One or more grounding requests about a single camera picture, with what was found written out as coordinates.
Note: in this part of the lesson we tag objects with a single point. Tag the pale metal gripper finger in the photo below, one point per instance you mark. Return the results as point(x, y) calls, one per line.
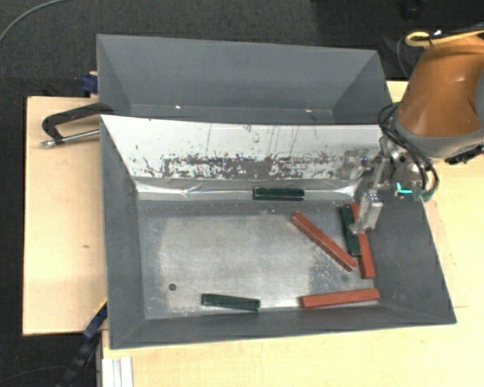
point(374, 215)
point(359, 221)

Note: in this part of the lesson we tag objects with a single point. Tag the dark green flat block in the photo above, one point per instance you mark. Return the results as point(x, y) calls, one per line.
point(278, 194)
point(230, 301)
point(350, 236)

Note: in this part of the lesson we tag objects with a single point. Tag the red-brown flat block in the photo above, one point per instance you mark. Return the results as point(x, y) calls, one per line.
point(323, 240)
point(339, 298)
point(366, 258)

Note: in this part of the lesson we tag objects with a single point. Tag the grey metal bin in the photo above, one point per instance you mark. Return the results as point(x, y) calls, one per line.
point(234, 252)

